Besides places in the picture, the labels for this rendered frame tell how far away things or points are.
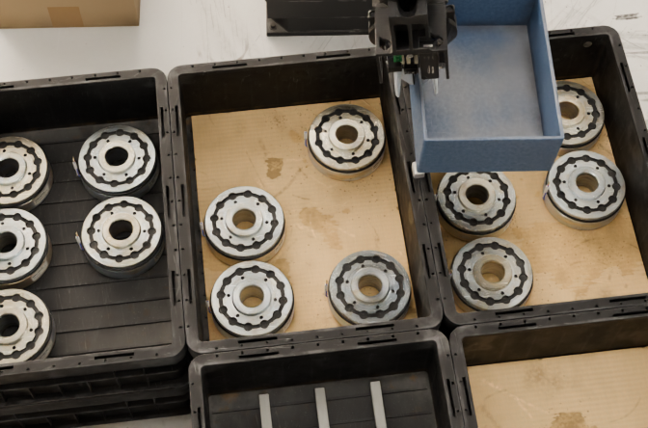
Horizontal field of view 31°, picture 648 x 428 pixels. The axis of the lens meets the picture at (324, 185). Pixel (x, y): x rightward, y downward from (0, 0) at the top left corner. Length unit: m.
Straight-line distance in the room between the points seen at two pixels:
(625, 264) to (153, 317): 0.60
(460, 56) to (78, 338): 0.58
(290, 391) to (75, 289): 0.30
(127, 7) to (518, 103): 0.72
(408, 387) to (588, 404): 0.22
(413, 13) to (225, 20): 0.80
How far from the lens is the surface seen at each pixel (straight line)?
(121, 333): 1.50
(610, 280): 1.56
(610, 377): 1.51
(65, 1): 1.85
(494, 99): 1.37
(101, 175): 1.57
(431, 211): 1.45
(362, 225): 1.55
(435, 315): 1.39
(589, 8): 1.95
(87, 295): 1.53
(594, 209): 1.57
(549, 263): 1.55
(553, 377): 1.49
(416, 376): 1.47
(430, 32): 1.18
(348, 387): 1.46
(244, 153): 1.60
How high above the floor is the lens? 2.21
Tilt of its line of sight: 61 degrees down
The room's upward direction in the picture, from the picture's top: 1 degrees clockwise
